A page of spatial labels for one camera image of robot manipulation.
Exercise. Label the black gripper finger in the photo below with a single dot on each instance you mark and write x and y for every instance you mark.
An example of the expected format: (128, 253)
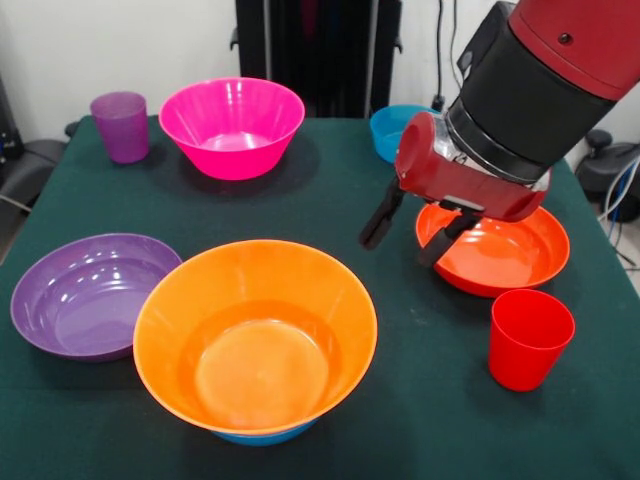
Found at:
(442, 245)
(382, 217)

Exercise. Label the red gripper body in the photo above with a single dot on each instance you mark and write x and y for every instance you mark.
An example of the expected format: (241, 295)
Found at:
(450, 175)

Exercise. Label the black stand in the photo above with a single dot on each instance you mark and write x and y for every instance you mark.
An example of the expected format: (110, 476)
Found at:
(7, 125)

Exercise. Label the purple bowl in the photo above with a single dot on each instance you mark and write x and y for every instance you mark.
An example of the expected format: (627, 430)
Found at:
(75, 300)

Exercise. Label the dark green tablecloth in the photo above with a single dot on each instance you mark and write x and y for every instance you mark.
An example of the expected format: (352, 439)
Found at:
(450, 425)

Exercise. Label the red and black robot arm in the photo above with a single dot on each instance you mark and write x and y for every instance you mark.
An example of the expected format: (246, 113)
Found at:
(540, 90)

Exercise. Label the red cup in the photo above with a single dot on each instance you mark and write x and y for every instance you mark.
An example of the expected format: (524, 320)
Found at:
(530, 345)

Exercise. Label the orange bowl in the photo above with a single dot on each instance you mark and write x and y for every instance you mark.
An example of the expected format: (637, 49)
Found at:
(250, 310)

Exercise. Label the large blue bowl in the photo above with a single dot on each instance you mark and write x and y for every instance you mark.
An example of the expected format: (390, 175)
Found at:
(265, 439)

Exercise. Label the red-orange bowl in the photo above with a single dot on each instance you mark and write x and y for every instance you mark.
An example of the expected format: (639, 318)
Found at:
(510, 255)

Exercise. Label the black wheeled base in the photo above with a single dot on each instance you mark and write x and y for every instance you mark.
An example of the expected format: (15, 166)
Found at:
(600, 165)
(35, 160)

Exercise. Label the purple cup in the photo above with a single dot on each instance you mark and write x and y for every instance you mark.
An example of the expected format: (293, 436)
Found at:
(120, 125)

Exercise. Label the small blue bowl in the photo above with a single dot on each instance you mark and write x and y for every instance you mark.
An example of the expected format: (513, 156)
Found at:
(387, 135)

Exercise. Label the pink bowl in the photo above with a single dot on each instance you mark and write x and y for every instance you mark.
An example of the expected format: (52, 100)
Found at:
(225, 115)

